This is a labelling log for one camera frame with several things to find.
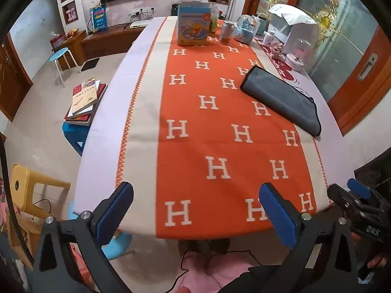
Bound round blue stool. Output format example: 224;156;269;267
49;48;82;88

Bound person's right hand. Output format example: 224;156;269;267
367;250;388;270

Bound clear plastic bottle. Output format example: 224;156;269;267
209;3;221;35

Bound yellow plastic chair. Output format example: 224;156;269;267
7;163;71;252

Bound grey towel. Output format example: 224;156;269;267
240;65;322;137

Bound blue picture board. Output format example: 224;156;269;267
89;5;108;33

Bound white set-top box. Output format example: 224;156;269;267
130;19;153;30

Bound pink figurine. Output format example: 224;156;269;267
270;41;286;60

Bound pale green cup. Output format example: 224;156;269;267
255;15;270;36

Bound white appliance with cloth cover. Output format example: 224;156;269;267
268;4;319;68

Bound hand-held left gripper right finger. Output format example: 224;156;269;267
259;182;360;293

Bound gold ornament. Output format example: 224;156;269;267
315;0;342;42

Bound person's pink trousers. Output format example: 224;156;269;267
176;251;255;293

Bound black cable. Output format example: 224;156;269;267
180;241;267;282

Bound blue snow globe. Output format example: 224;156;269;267
233;15;256;44

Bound red tissue box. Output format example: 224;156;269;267
50;33;67;50

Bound glass dome with pink figure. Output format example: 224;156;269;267
285;37;313;73

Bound stack of books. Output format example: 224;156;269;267
64;79;108;126

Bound white wall shelf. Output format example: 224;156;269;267
55;0;84;35

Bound metal door handle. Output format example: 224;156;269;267
358;53;378;80

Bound red table mat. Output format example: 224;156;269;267
252;36;294;82

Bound glass jar with metal lid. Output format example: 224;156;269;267
219;20;235;45

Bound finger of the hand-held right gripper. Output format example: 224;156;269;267
347;178;372;199
327;184;360;217

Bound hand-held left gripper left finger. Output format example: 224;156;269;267
33;182;135;293

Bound wooden television cabinet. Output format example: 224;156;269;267
51;21;148;71

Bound blue box with yellow duck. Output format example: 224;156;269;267
177;1;212;46

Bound white power strip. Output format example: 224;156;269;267
128;6;153;18

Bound orange patterned blanket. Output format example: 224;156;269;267
115;15;332;240

